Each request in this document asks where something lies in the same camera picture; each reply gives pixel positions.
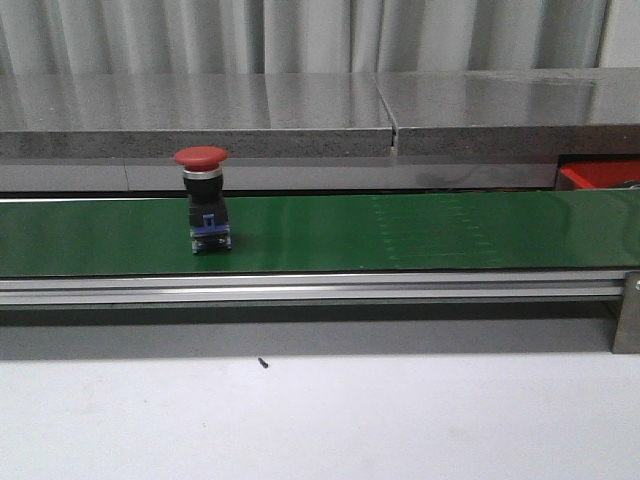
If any red mushroom push button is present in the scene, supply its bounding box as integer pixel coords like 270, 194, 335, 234
174, 146, 232, 254

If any green conveyor belt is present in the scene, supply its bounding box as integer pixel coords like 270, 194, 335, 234
1, 190, 639, 278

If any red plastic bin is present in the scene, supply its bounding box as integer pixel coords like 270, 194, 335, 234
557, 159, 639, 190

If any grey stone counter slab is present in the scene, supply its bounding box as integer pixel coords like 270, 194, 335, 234
1, 73, 394, 159

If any white pleated curtain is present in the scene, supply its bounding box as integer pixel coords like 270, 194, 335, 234
1, 1, 639, 74

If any aluminium conveyor frame rail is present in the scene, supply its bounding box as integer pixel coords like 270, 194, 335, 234
1, 269, 639, 308

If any steel conveyor support bracket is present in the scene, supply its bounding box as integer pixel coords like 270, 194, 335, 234
612, 271, 640, 354

